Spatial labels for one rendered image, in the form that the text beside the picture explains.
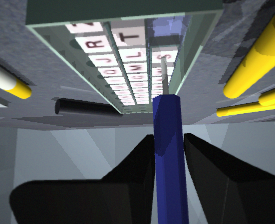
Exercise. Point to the black cylinder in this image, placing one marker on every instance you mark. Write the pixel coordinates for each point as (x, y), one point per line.
(73, 108)

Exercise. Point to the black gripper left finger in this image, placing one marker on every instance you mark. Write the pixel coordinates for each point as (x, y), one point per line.
(123, 196)

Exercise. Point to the blue stylus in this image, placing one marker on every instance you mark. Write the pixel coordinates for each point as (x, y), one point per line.
(172, 203)

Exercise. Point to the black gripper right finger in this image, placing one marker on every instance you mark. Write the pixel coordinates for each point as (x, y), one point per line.
(231, 191)

